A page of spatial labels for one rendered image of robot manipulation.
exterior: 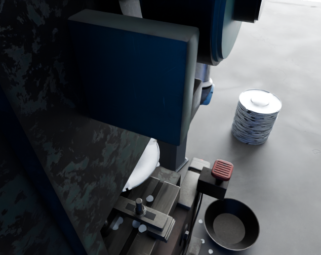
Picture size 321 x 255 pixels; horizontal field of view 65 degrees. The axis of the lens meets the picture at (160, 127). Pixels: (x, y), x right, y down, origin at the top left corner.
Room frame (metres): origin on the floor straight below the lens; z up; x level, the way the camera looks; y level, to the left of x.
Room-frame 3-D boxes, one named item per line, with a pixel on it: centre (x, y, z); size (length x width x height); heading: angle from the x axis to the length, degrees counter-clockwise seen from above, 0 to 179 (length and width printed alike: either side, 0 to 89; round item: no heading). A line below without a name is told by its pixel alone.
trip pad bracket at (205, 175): (0.49, -0.18, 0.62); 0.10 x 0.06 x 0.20; 66
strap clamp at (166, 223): (0.34, 0.05, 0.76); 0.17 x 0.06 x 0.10; 66
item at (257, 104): (1.44, -0.71, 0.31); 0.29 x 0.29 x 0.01
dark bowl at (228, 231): (0.65, -0.39, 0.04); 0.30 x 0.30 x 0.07
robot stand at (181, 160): (1.13, -0.07, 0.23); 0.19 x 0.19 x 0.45; 50
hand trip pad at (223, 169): (0.48, -0.19, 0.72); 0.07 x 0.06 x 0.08; 156
